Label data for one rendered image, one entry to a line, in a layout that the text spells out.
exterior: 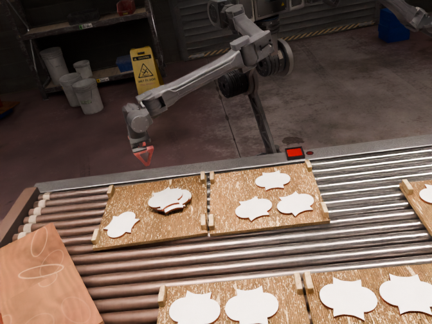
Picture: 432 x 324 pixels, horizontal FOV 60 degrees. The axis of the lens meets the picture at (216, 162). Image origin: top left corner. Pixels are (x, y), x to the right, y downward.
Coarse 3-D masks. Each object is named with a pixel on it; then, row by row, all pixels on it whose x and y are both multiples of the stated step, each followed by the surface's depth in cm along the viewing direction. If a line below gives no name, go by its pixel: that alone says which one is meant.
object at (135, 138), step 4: (128, 124) 124; (128, 128) 125; (128, 132) 131; (132, 132) 125; (136, 132) 125; (144, 132) 127; (132, 136) 126; (136, 136) 126; (140, 136) 126; (144, 136) 127; (148, 136) 126; (132, 140) 126; (136, 140) 125; (140, 140) 125; (144, 140) 125; (148, 140) 125; (132, 144) 124; (136, 144) 124
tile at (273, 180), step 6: (264, 174) 151; (270, 174) 151; (276, 174) 150; (282, 174) 149; (258, 180) 149; (264, 180) 148; (270, 180) 147; (276, 180) 147; (282, 180) 146; (288, 180) 146; (258, 186) 146; (264, 186) 145; (270, 186) 144; (276, 186) 144; (282, 186) 143
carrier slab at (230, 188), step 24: (264, 168) 156; (288, 168) 154; (216, 192) 148; (240, 192) 146; (264, 192) 143; (288, 192) 141; (312, 192) 139; (216, 216) 136; (288, 216) 131; (312, 216) 129
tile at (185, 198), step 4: (184, 196) 144; (188, 196) 144; (180, 200) 142; (184, 200) 142; (188, 200) 143; (176, 204) 141; (180, 204) 140; (160, 208) 140; (168, 208) 139; (172, 208) 139; (176, 208) 139; (180, 208) 139; (168, 212) 139
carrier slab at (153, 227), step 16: (192, 176) 160; (128, 192) 157; (144, 192) 155; (192, 192) 150; (112, 208) 149; (128, 208) 148; (144, 208) 146; (192, 208) 142; (144, 224) 138; (160, 224) 137; (176, 224) 136; (192, 224) 134; (112, 240) 134; (128, 240) 133; (144, 240) 131; (160, 240) 131
